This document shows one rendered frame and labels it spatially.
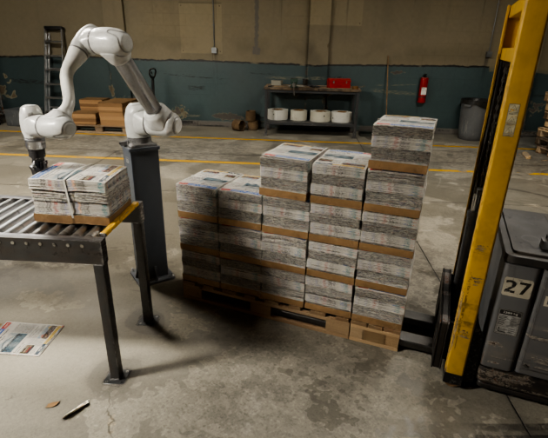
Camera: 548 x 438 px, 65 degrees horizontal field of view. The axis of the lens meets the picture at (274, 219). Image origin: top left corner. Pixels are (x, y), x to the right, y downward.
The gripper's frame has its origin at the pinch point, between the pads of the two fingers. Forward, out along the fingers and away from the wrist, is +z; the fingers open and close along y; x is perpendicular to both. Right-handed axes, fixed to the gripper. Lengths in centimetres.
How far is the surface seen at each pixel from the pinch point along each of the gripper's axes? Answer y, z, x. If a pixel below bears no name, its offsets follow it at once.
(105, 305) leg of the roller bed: -29, 47, -41
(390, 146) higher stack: 11, -29, -173
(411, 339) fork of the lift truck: 10, 82, -201
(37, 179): -14.0, -9.1, -7.1
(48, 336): 2, 93, 12
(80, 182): -14.1, -9.1, -27.6
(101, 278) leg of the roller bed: -30, 33, -40
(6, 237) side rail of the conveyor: -29.9, 14.5, 1.9
